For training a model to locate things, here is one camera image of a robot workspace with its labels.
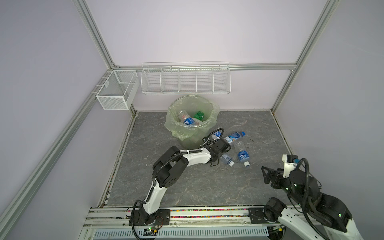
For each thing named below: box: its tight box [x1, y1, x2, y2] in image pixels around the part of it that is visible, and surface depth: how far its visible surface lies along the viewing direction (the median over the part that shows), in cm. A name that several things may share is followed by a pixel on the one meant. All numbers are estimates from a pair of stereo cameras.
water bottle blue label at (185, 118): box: [177, 109, 200, 126], surface depth 92 cm
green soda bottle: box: [194, 110, 205, 121], surface depth 98 cm
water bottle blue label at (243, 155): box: [234, 141, 250, 167], surface depth 93 cm
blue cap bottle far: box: [223, 131, 246, 144], surface depth 98 cm
